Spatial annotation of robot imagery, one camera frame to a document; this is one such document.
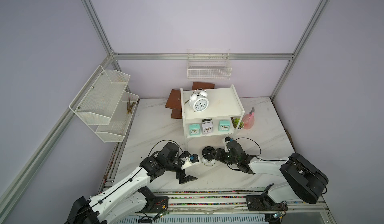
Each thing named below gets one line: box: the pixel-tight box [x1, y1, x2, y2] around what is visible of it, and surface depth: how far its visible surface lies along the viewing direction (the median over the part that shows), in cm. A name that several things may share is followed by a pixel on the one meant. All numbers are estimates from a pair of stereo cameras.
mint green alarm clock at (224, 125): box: [218, 120, 231, 132], surface depth 83 cm
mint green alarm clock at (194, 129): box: [189, 124, 201, 136], surface depth 80 cm
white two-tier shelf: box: [180, 84, 245, 147], surface depth 76 cm
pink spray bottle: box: [242, 107, 255, 130], surface depth 101 cm
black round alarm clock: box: [202, 146, 216, 160], surface depth 90 cm
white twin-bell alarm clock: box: [189, 88, 209, 113], surface depth 66 cm
